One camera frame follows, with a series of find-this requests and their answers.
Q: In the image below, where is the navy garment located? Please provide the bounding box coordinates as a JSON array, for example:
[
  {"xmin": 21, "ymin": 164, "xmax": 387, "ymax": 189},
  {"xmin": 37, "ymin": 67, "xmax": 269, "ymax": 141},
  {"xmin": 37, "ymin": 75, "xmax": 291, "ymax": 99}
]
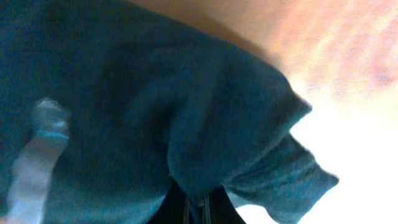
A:
[{"xmin": 1, "ymin": 0, "xmax": 339, "ymax": 223}]

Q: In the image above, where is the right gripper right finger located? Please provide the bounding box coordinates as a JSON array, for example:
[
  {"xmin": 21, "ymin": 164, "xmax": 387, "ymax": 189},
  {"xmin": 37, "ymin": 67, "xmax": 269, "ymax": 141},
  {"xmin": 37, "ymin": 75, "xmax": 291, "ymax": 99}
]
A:
[{"xmin": 203, "ymin": 186, "xmax": 246, "ymax": 224}]

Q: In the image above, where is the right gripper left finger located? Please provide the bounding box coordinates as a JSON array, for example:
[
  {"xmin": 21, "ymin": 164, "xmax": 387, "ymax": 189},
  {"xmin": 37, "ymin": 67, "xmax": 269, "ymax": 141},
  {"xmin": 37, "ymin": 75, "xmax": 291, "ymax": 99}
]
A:
[{"xmin": 147, "ymin": 182, "xmax": 190, "ymax": 224}]

